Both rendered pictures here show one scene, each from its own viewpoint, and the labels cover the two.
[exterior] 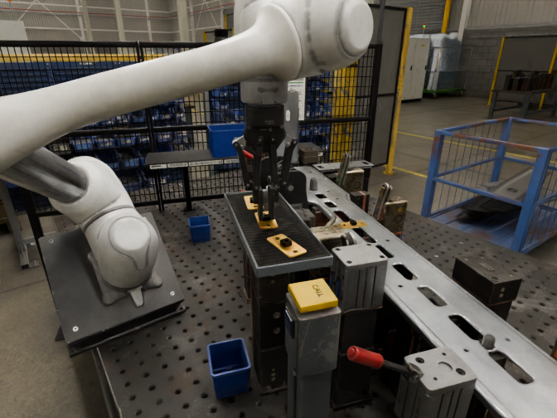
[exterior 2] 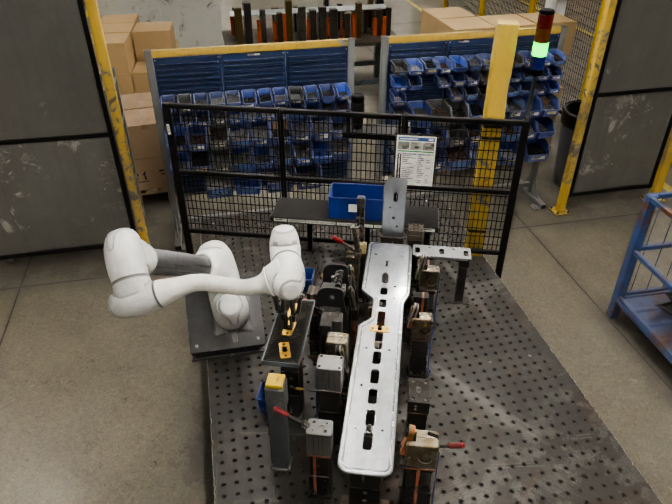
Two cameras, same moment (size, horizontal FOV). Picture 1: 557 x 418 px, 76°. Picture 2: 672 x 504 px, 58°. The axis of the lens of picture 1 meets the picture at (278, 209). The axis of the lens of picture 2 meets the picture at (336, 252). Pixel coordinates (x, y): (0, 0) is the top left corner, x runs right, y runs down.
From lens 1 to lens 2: 1.71 m
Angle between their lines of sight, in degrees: 24
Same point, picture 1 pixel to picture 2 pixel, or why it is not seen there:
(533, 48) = not seen: outside the picture
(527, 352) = (384, 438)
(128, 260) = (226, 319)
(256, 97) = not seen: hidden behind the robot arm
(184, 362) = (251, 385)
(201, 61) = (235, 289)
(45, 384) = (180, 363)
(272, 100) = not seen: hidden behind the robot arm
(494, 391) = (346, 446)
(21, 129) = (176, 294)
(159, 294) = (249, 336)
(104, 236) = (215, 303)
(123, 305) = (225, 338)
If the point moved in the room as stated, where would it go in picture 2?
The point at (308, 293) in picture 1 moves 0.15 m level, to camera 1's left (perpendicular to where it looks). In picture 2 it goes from (273, 379) to (236, 367)
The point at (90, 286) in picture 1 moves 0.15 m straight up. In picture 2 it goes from (209, 321) to (205, 296)
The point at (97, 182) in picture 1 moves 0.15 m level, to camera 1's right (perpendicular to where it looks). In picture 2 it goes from (216, 268) to (246, 277)
